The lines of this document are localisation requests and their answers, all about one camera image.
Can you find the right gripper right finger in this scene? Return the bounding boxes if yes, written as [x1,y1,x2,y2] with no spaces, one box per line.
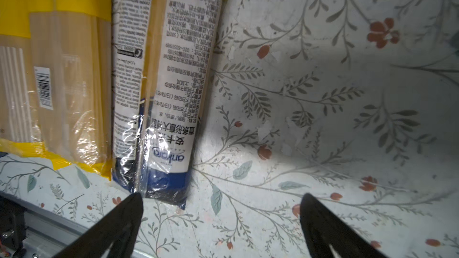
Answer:
[300,193,386,258]

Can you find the yellow pastatime spaghetti pack left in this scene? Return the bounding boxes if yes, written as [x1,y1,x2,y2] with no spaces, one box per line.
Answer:
[1,0,47,158]

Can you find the yellow spaghetti pack barcode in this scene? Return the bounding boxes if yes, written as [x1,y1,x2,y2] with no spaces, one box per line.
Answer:
[27,0,112,177]

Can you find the blue white spaghetti pack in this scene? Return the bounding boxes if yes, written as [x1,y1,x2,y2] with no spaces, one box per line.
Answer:
[112,0,223,208]

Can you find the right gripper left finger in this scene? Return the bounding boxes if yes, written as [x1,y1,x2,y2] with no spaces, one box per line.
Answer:
[55,192,143,258]

